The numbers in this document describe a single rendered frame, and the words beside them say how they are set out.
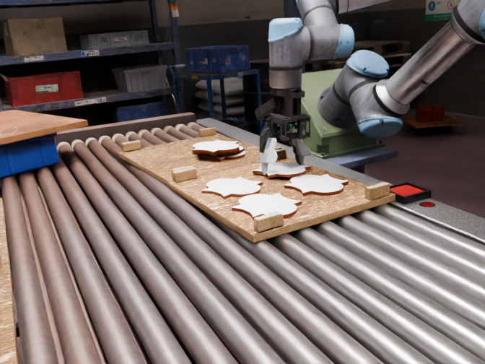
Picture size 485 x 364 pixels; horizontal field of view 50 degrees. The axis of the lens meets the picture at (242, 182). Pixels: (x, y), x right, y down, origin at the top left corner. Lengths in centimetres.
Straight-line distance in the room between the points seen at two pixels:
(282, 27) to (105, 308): 70
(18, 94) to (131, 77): 109
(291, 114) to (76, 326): 67
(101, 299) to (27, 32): 467
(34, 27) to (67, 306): 467
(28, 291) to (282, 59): 70
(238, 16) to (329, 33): 553
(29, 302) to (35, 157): 84
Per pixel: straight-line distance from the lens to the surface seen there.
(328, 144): 167
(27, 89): 534
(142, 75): 560
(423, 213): 111
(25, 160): 166
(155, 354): 71
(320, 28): 124
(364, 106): 151
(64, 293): 88
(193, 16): 648
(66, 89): 540
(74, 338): 76
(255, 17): 687
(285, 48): 120
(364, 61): 158
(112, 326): 77
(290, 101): 120
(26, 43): 539
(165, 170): 142
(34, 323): 82
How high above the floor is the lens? 131
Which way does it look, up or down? 18 degrees down
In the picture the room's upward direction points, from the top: 4 degrees counter-clockwise
